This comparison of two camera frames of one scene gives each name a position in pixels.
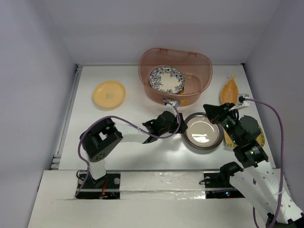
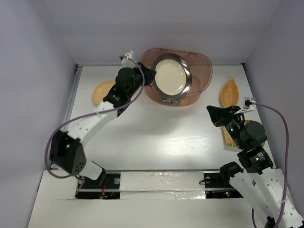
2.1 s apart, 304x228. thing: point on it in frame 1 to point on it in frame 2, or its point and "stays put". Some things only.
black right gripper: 215,112 stays put
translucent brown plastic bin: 196,68 stays put
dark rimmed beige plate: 201,133 to 173,80
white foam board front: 148,199 stays put
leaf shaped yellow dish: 230,91 stays put
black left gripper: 175,124 to 148,75
